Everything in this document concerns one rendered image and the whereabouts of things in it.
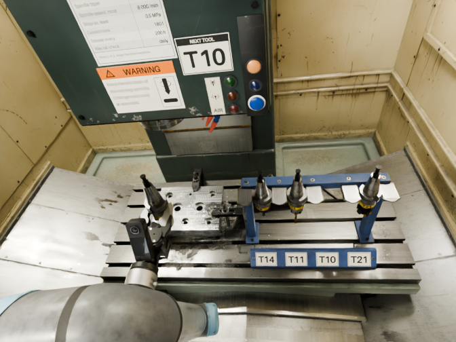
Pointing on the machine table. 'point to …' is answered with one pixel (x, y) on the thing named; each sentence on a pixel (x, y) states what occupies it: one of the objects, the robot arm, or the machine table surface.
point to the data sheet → (125, 30)
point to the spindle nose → (160, 124)
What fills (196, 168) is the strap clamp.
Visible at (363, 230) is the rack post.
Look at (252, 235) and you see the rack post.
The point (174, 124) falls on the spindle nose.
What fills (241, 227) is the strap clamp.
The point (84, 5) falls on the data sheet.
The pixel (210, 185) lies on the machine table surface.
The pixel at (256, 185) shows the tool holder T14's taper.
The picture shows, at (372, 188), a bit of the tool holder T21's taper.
